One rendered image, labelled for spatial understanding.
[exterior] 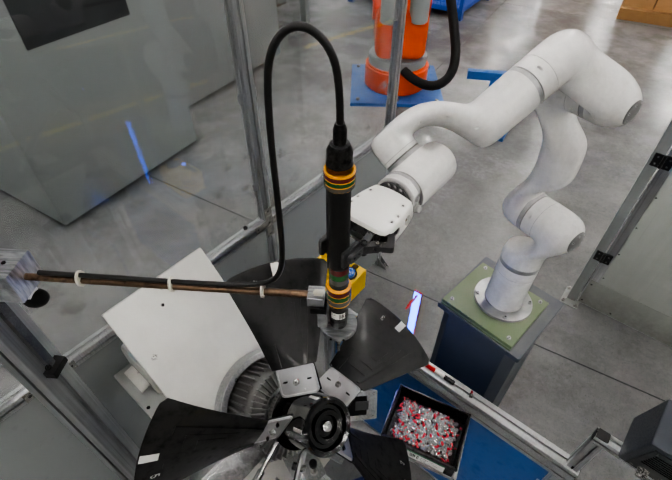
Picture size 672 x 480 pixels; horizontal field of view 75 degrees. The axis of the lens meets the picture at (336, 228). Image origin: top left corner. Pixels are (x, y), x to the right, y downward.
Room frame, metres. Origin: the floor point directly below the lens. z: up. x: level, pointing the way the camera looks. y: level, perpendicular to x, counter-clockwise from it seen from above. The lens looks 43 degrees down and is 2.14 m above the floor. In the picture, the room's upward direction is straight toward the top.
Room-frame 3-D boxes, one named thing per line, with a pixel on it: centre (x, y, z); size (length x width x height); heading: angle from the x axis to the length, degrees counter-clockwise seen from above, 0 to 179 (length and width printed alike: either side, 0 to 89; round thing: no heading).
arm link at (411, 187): (0.61, -0.11, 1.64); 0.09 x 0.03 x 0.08; 51
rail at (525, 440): (0.69, -0.31, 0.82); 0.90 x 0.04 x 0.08; 51
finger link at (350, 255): (0.46, -0.04, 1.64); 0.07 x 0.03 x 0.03; 141
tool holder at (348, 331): (0.47, 0.01, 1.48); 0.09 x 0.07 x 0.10; 85
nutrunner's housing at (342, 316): (0.47, 0.00, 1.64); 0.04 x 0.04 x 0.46
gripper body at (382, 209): (0.56, -0.07, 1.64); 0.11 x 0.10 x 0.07; 141
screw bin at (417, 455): (0.51, -0.26, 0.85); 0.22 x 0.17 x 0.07; 64
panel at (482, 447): (0.69, -0.31, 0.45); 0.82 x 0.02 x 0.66; 51
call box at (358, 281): (0.94, -0.01, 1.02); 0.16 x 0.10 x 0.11; 51
